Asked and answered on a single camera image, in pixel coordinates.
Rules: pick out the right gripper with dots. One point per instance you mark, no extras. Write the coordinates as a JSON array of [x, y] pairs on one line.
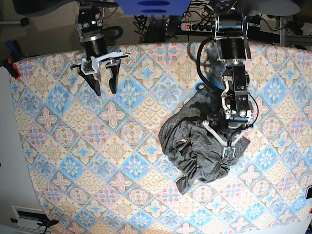
[[113, 60]]

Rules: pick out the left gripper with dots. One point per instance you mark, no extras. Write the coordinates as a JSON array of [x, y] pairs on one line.
[[228, 132]]

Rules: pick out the grey t-shirt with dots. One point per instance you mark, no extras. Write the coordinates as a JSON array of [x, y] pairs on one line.
[[191, 148]]

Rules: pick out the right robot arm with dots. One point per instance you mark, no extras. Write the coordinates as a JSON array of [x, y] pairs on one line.
[[93, 36]]

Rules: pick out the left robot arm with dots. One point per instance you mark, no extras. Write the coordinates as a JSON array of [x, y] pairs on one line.
[[236, 114]]

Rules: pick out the red black clamp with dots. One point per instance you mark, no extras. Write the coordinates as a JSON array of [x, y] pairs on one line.
[[11, 68]]

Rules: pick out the white power strip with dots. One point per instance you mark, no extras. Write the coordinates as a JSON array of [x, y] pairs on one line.
[[196, 27]]

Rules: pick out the blue black clamp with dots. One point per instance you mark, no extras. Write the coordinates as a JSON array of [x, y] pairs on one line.
[[34, 226]]

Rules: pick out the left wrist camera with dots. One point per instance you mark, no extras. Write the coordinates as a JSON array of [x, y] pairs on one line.
[[228, 152]]

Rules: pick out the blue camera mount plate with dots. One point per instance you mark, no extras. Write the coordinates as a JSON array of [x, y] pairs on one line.
[[153, 7]]

